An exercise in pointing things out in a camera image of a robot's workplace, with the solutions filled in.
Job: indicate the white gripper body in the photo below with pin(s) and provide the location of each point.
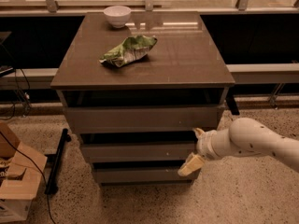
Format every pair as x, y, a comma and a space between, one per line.
205, 146

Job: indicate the grey drawer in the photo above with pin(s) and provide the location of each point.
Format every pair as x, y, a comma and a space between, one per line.
142, 119
112, 176
170, 151

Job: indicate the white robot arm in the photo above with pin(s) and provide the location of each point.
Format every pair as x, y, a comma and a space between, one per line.
245, 137

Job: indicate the grey drawer cabinet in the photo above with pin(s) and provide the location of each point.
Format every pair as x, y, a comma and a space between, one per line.
183, 69

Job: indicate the grey bottom drawer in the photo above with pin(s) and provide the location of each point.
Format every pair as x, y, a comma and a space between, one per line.
112, 176

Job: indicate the grey top drawer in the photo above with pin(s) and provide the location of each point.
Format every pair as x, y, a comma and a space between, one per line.
142, 119

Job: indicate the black bar behind cabinet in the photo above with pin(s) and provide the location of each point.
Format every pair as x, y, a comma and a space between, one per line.
231, 103

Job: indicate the green crumpled chip bag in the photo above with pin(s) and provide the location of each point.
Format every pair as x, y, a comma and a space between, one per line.
131, 49

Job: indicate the white bowl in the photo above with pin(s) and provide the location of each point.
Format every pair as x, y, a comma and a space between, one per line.
117, 16

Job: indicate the black stand base bar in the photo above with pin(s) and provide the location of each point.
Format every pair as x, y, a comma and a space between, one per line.
55, 161

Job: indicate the cardboard box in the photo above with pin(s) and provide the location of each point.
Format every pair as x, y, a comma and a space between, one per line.
21, 174

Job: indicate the dark equipment at left edge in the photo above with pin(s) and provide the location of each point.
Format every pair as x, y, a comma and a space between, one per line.
6, 59

